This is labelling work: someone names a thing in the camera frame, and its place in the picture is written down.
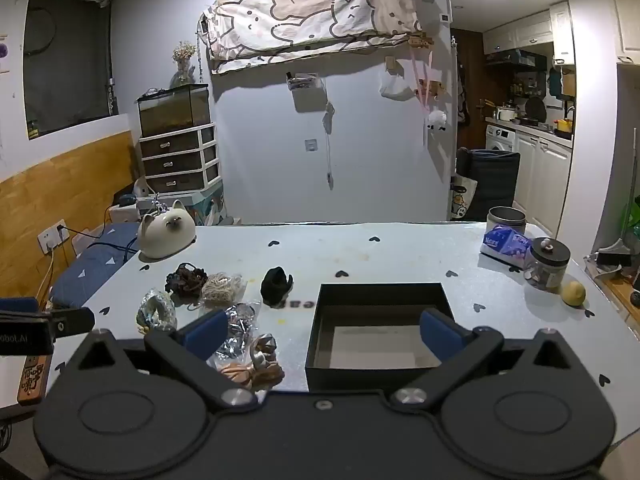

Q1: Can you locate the blue patterned cushion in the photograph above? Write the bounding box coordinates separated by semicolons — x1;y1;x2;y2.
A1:
50;222;142;309

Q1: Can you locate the white kitchen wall cabinet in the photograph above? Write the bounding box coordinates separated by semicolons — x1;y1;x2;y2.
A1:
482;0;573;66

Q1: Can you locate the printed tote bag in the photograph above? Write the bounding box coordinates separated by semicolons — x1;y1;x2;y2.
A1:
449;175;478;222

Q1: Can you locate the black cardboard box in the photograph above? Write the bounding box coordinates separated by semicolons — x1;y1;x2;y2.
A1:
305;283;501;394

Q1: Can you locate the white drawer unit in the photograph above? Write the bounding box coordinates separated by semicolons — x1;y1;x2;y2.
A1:
138;122;221;195

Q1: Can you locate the blue tissue packet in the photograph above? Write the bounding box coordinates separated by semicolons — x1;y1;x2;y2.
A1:
480;224;533;267

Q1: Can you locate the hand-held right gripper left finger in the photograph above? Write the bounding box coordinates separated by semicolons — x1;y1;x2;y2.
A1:
65;308;258;413

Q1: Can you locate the wooden tag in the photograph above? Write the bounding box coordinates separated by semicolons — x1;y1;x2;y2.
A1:
16;355;53;406

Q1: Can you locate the yellow lemon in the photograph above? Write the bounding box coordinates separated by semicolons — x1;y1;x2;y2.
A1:
561;281;588;307

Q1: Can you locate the dark window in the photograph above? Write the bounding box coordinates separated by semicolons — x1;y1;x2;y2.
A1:
22;0;121;137

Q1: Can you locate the black scrunchie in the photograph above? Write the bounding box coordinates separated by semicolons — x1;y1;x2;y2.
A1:
260;266;295;307

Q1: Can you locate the glass jar with black lid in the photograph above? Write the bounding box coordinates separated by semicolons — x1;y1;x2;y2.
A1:
523;237;572;293

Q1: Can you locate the round metal tin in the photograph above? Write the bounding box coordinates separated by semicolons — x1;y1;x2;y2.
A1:
486;206;528;242

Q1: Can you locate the vase with dried flowers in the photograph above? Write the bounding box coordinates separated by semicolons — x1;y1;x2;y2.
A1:
169;40;197;90

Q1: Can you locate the printed storage box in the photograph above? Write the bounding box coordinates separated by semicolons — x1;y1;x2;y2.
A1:
182;180;227;227

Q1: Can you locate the glass fish tank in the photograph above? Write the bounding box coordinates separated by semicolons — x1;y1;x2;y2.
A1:
136;83;212;138

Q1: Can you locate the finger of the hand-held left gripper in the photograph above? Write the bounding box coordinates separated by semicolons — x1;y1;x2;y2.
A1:
47;306;96;339
0;297;42;317

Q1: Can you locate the white kitchen base cabinet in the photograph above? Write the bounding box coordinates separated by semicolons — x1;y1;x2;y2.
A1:
512;127;573;241

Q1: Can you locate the printed wall cloth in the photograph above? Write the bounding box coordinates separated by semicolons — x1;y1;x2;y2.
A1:
202;0;425;75

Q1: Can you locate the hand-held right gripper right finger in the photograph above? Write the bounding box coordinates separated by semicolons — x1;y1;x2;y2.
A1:
391;308;583;411

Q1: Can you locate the clear wall shelf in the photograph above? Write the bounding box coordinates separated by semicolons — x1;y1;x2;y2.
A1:
286;72;321;92

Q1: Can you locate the bagged white blue hair tie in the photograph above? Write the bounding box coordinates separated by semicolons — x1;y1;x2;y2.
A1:
136;289;177;335

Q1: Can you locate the crinkled silver plastic bag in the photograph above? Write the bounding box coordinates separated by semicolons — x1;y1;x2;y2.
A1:
207;301;262;361

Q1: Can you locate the white hanging bag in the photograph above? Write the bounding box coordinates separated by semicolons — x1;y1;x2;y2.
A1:
379;71;413;99

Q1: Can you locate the black power cable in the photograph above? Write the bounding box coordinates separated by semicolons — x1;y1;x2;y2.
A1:
55;204;141;267

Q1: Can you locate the white washing machine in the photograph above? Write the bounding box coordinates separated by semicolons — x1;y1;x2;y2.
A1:
485;124;518;153

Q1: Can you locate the bagged beige cord necklace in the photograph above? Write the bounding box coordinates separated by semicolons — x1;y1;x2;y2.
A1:
200;272;247;307

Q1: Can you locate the brown knitted scrunchie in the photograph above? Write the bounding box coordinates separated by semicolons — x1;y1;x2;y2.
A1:
165;261;208;305

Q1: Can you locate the white wall socket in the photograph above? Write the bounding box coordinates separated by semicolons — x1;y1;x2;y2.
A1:
37;219;69;254

